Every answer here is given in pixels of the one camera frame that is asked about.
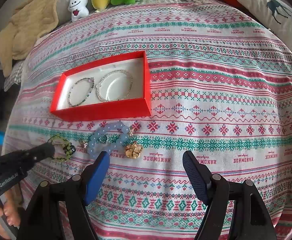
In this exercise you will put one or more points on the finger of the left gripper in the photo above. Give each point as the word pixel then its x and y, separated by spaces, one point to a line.
pixel 26 159

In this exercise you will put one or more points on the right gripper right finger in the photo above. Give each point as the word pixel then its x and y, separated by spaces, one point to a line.
pixel 250 219

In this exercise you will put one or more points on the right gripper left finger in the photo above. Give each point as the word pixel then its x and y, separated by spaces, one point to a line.
pixel 42 219

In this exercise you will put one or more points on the multicolour seed bead bangle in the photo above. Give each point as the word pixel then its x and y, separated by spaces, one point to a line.
pixel 80 91

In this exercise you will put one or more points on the small gold stud earring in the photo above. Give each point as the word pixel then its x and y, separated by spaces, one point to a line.
pixel 131 132

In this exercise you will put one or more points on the left hand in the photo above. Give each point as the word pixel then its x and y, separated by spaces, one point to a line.
pixel 10 211

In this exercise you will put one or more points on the red cardboard box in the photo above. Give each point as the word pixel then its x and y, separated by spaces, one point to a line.
pixel 137 104

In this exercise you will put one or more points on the beige quilted blanket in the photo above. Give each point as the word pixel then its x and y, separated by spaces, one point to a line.
pixel 30 21

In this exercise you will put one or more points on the white bunny plush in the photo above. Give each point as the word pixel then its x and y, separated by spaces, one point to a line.
pixel 78 9

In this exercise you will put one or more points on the white deer print pillow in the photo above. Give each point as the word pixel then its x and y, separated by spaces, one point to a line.
pixel 274 15

